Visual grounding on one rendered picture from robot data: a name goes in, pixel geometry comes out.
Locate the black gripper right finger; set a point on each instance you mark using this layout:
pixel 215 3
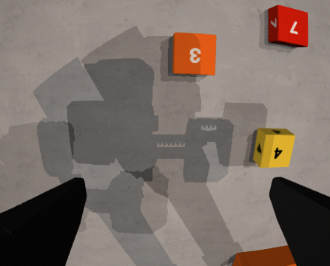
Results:
pixel 304 218

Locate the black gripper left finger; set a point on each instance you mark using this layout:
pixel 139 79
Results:
pixel 41 231

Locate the yellow block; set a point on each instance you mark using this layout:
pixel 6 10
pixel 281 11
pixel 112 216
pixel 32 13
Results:
pixel 273 147

